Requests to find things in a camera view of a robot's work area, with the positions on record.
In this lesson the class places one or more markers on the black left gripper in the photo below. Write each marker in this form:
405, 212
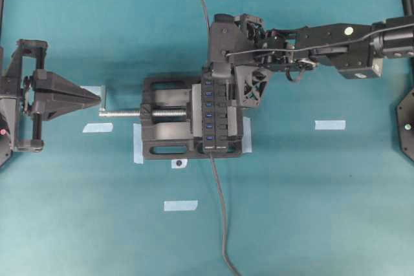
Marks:
15, 96

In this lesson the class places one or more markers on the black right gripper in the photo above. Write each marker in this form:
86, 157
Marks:
269, 50

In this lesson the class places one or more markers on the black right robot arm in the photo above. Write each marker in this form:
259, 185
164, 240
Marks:
354, 50

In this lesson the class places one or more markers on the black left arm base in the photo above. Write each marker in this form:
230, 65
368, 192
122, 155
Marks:
4, 140

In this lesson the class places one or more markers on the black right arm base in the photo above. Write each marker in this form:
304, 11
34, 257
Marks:
404, 112

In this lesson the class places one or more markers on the black multiport USB hub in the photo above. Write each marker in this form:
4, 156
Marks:
214, 104

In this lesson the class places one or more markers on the blue tape behind gripper tip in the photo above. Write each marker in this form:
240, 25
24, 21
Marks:
97, 90

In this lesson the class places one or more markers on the blue tape strip left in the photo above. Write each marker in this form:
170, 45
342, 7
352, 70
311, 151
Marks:
98, 128

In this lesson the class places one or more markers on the blue tape strip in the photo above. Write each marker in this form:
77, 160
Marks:
98, 128
329, 125
180, 205

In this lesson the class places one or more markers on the black bench vise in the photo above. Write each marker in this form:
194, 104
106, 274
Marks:
170, 138

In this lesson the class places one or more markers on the blue tape under vise right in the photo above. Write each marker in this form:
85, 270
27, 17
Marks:
247, 136

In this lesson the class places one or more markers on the blue tape under vise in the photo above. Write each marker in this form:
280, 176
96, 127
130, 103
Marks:
138, 156
247, 136

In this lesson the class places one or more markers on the silver threaded vise screw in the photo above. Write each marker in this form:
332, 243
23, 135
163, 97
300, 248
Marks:
159, 113

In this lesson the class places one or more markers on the blue tape under vise left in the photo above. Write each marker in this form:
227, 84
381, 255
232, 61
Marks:
138, 156

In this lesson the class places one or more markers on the blue tape strip right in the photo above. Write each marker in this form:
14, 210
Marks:
329, 125

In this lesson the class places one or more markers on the white sticker with black dot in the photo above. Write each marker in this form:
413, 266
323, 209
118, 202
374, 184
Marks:
179, 163

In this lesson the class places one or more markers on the blue tape strip bottom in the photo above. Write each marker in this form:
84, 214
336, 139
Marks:
180, 205

